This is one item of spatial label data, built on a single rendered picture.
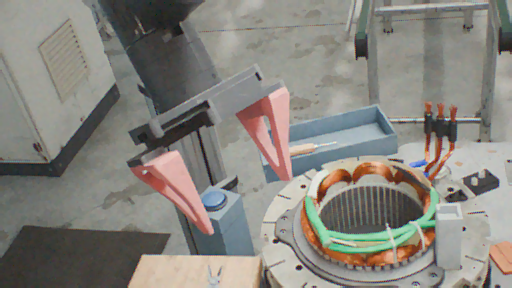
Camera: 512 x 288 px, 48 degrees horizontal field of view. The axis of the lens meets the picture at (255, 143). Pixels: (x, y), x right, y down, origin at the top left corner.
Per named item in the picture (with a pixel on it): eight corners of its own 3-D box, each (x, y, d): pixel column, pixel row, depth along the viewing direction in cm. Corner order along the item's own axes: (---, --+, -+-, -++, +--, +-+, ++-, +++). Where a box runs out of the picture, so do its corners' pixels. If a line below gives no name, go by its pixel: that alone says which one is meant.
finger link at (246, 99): (328, 165, 47) (276, 61, 45) (262, 211, 44) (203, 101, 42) (286, 169, 53) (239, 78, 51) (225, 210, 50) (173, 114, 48)
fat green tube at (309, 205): (332, 252, 73) (331, 241, 72) (302, 253, 74) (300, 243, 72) (333, 178, 84) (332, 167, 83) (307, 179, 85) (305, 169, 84)
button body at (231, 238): (263, 288, 116) (241, 194, 102) (244, 314, 112) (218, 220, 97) (235, 277, 120) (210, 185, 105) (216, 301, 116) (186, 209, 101)
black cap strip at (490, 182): (499, 187, 128) (500, 179, 127) (441, 210, 125) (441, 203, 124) (484, 175, 132) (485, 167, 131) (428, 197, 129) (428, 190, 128)
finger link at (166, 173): (277, 200, 44) (220, 92, 43) (203, 252, 41) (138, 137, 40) (239, 201, 50) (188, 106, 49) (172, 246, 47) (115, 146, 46)
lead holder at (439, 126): (457, 143, 78) (458, 122, 76) (426, 145, 79) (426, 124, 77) (453, 127, 81) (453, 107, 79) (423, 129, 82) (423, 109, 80)
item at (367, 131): (383, 211, 128) (378, 103, 112) (401, 244, 120) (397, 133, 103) (275, 236, 128) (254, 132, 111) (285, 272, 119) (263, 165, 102)
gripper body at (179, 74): (270, 83, 45) (226, -3, 44) (162, 144, 41) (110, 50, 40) (235, 96, 51) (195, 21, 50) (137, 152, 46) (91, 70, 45)
